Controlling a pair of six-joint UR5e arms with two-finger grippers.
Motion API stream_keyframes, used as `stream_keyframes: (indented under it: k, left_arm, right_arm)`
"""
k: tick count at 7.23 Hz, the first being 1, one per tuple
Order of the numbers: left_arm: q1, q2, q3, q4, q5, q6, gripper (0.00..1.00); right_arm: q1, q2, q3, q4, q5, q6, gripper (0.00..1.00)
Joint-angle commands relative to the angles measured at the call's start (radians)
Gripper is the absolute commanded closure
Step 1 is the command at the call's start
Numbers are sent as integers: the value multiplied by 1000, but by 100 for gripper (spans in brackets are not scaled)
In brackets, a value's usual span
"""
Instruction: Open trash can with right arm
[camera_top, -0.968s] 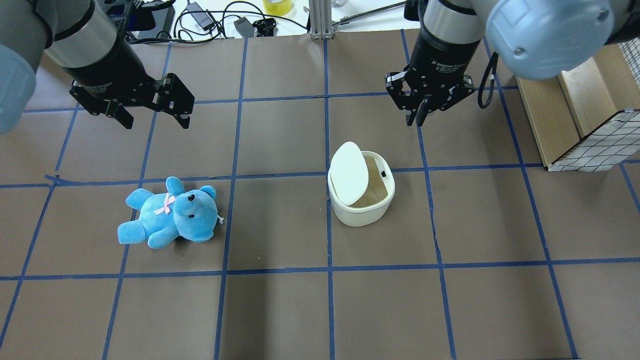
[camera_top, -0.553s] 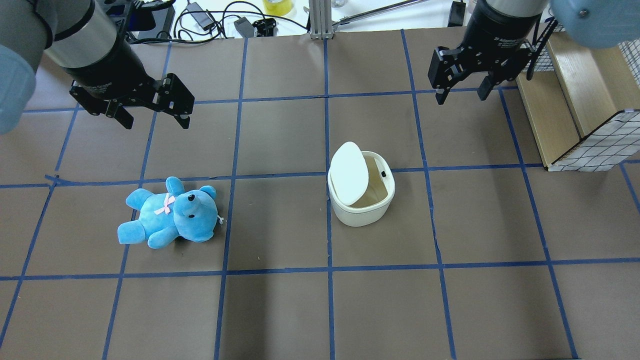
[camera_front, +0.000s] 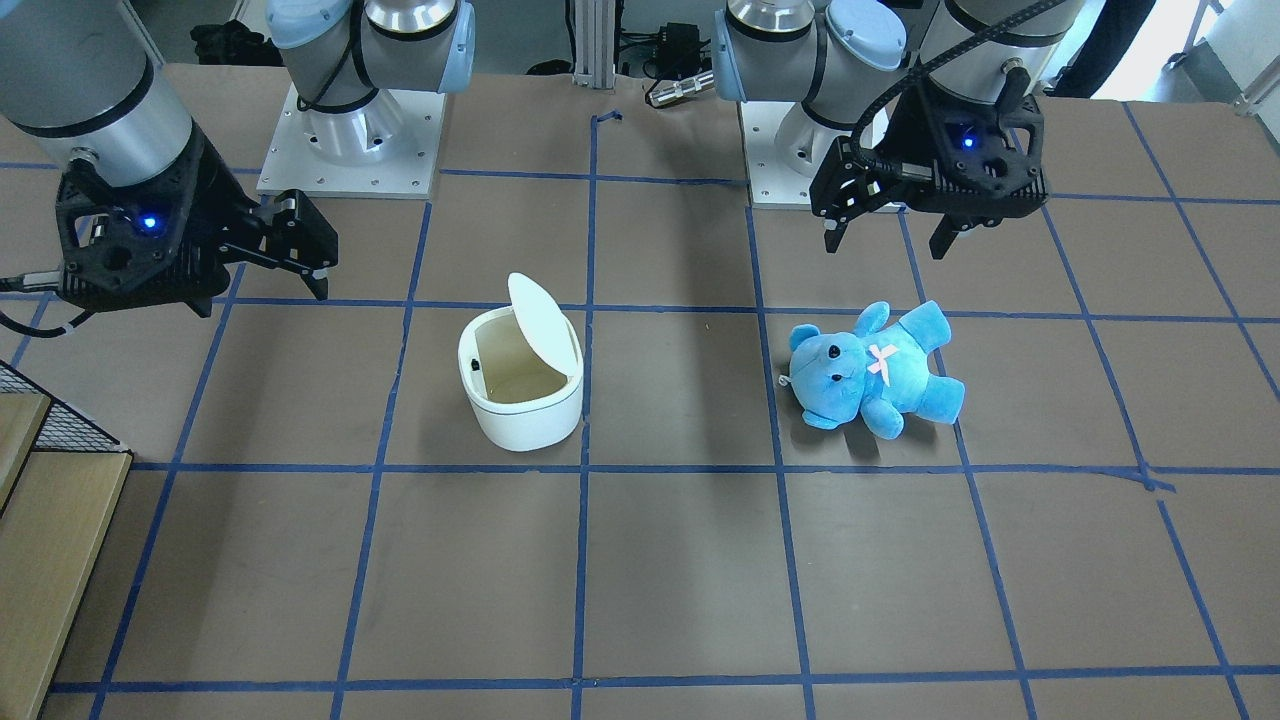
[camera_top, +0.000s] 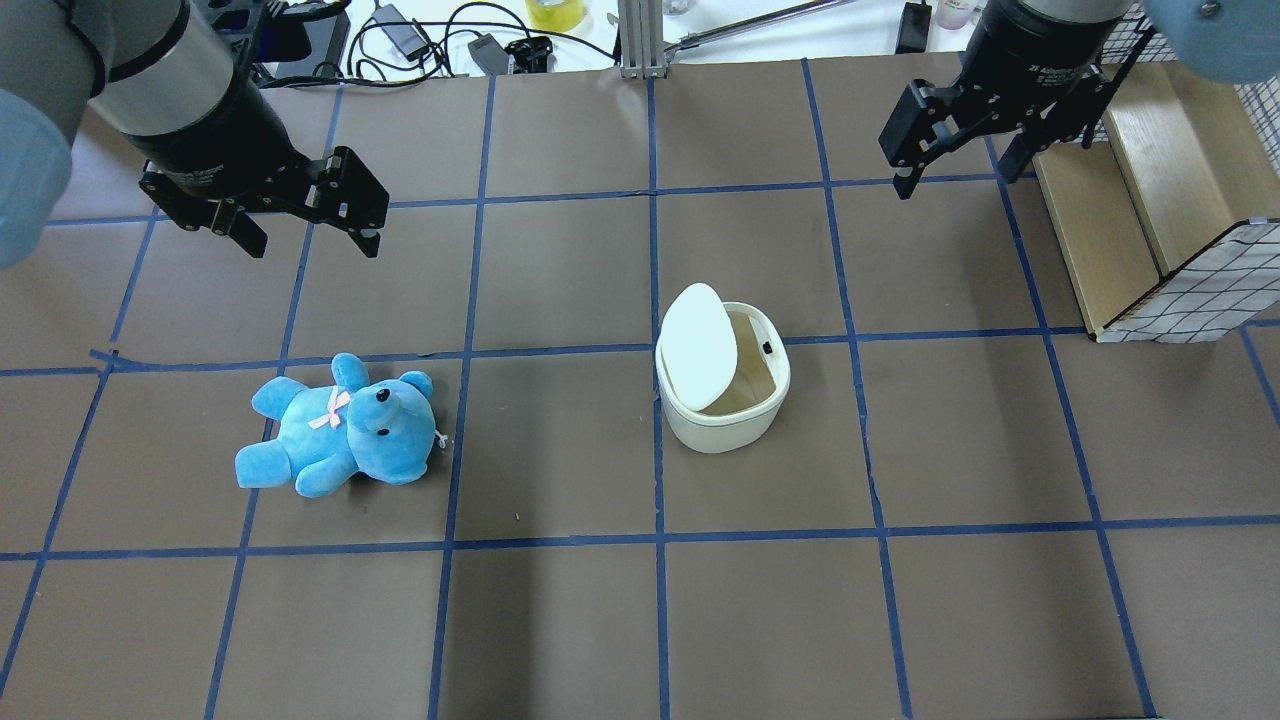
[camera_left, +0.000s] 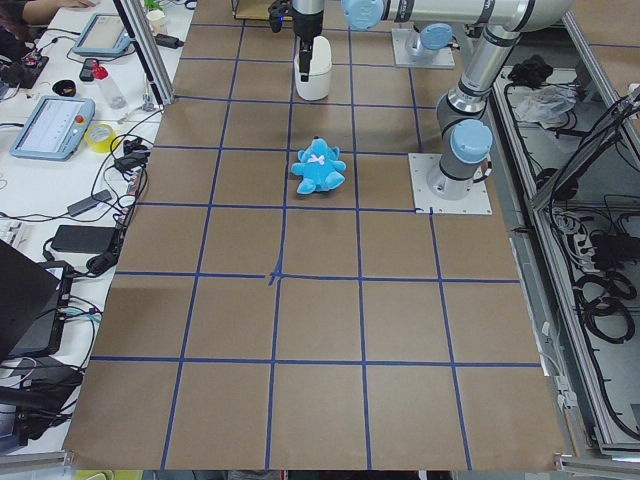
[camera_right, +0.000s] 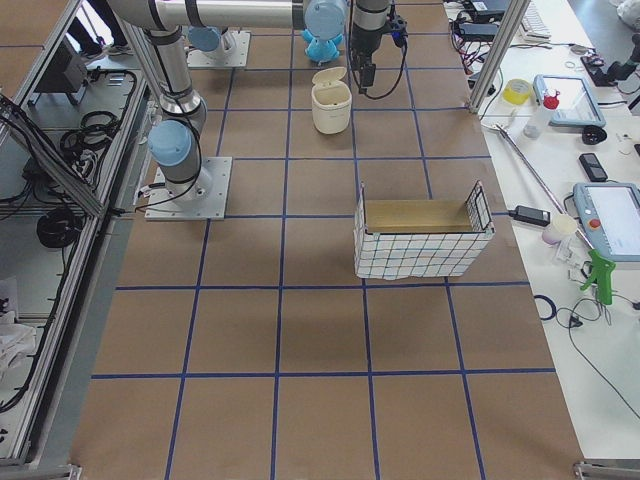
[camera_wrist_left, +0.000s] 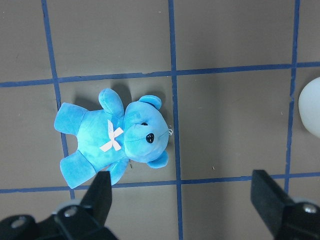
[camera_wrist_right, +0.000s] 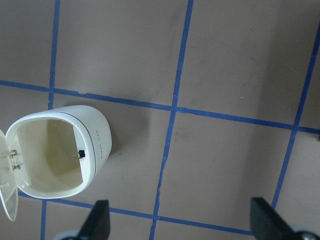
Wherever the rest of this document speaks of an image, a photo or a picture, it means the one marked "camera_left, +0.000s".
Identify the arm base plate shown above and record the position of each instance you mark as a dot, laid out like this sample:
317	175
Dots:
435	193
428	48

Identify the black bowl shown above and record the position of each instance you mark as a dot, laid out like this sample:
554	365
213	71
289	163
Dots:
65	88

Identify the blue teach pendant far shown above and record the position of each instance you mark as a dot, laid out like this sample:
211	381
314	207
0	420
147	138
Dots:
104	35

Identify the aluminium frame post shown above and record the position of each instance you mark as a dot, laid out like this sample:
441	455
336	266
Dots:
135	22

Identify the blue teach pendant near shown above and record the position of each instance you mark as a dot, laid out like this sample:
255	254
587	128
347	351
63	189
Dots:
55	128

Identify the white lidded trash can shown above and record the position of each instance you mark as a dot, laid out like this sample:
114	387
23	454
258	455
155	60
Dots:
318	85

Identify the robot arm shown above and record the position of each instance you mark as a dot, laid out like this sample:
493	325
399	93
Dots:
503	21
307	18

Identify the black laptop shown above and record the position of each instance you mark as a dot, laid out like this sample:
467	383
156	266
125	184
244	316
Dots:
33	296

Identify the clear bottle red cap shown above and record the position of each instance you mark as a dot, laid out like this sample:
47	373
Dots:
108	87

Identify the black power adapter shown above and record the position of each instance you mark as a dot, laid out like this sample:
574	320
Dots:
83	239

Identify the blue teach pendant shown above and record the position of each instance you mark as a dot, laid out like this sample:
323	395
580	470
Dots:
104	35
55	128

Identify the paper cup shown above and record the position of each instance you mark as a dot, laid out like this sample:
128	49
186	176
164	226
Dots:
158	22

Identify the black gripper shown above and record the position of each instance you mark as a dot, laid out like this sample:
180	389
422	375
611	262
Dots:
306	24

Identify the blue teddy bear plush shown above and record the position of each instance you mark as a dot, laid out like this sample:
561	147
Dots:
319	167

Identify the yellow tape roll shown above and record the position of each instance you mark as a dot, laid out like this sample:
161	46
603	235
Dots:
101	138

